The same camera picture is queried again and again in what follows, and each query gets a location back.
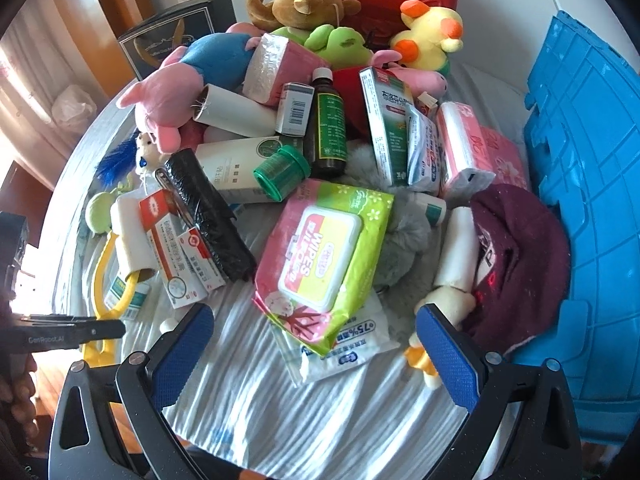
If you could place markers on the white cardboard tube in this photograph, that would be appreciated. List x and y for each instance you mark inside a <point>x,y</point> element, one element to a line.
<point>226,110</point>

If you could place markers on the green pink wet wipes pack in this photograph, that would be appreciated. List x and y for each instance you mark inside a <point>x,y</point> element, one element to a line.
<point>320,259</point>

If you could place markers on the black garbage bag roll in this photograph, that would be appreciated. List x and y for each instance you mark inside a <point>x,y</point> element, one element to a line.
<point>211,215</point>

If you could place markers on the yellow duck plush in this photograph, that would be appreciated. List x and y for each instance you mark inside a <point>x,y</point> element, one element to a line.
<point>433,32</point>

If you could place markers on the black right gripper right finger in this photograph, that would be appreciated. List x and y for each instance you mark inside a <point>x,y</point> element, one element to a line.
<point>544,442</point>

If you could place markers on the white alcohol wipes packet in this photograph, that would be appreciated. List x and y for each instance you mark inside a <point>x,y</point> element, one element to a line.
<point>363,337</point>

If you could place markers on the green white medicine box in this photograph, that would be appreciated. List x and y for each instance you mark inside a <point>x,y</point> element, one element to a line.
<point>386,99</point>

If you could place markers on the white duck plush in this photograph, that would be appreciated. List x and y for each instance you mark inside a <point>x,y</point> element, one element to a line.
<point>452,292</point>

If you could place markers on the black gift bag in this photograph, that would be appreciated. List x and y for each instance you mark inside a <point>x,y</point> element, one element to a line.
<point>147,44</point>

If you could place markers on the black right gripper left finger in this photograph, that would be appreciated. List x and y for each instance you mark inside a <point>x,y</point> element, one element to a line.
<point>85,441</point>

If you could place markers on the blue plastic crate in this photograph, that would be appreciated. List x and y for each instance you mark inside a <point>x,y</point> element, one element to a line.
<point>582,142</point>

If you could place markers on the green frog plush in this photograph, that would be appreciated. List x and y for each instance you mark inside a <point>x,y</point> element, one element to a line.
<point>341,47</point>

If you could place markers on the blue feather toy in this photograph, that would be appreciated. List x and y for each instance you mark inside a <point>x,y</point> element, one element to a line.
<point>117,163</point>

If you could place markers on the green cap bottle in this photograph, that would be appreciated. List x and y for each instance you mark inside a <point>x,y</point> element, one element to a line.
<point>282,172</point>

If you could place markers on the pink tissue pack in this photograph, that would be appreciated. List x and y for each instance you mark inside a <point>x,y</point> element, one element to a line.
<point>475,157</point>

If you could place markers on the dark brown medicine bottle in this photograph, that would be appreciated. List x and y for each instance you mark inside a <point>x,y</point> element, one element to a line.
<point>325,144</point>

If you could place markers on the brown bear plush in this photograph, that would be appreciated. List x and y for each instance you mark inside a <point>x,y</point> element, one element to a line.
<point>299,14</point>

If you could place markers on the red white medicine box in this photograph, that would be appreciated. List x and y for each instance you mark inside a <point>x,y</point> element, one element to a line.
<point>187,270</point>

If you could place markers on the maroon knit hat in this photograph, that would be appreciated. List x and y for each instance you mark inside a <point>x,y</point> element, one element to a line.
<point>523,272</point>

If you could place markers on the pink pig plush blue shirt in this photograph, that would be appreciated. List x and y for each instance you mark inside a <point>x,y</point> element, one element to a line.
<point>163,101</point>

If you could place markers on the grey fluffy plush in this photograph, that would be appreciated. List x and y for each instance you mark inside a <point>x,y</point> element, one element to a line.
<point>410,251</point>

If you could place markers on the pink silver tissue box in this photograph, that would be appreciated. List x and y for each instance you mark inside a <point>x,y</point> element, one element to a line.
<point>277,61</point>

